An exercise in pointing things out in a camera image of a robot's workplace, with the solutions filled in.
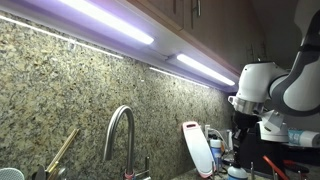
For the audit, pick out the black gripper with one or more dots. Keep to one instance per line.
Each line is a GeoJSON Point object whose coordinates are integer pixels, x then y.
{"type": "Point", "coordinates": [245, 120]}

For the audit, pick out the soap bottle with black pump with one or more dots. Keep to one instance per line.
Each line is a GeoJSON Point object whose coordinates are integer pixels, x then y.
{"type": "Point", "coordinates": [237, 173]}

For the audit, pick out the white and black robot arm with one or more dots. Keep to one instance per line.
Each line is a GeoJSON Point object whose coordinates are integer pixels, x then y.
{"type": "Point", "coordinates": [256, 80]}

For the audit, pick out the white bottle with blue label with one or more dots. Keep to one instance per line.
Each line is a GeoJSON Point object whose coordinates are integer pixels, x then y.
{"type": "Point", "coordinates": [216, 150]}

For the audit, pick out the black box appliance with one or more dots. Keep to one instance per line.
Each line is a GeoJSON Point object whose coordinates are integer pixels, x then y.
{"type": "Point", "coordinates": [256, 153]}

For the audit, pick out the metal dish rack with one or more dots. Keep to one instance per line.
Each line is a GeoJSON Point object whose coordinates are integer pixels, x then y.
{"type": "Point", "coordinates": [252, 171]}

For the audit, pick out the pink-rimmed white cutting board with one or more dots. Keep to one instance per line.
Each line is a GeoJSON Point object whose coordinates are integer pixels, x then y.
{"type": "Point", "coordinates": [198, 150]}

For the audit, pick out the wrapped paper towel roll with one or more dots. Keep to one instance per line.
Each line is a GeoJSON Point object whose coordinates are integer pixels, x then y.
{"type": "Point", "coordinates": [305, 138]}

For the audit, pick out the under-cabinet light strip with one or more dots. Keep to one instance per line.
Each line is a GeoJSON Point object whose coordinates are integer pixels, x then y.
{"type": "Point", "coordinates": [206, 70]}
{"type": "Point", "coordinates": [110, 20]}

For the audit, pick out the steel gooseneck faucet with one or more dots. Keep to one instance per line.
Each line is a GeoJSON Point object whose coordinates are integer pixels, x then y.
{"type": "Point", "coordinates": [130, 140]}

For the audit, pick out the metal mesh strainer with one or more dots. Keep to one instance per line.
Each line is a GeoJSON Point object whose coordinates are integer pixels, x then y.
{"type": "Point", "coordinates": [10, 174]}

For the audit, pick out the wooden wall cabinet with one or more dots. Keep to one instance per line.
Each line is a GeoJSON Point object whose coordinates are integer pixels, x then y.
{"type": "Point", "coordinates": [216, 23]}

